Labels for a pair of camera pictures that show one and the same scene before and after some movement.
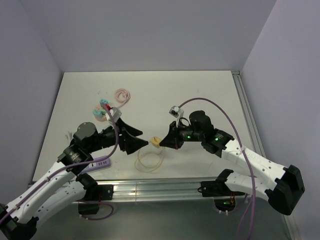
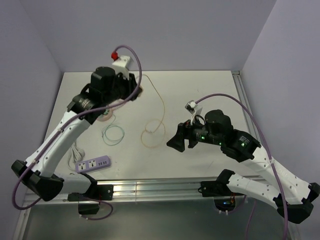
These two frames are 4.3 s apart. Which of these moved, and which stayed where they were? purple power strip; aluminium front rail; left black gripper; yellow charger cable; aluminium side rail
Moved: left black gripper; yellow charger cable
Stayed: aluminium front rail; aluminium side rail; purple power strip
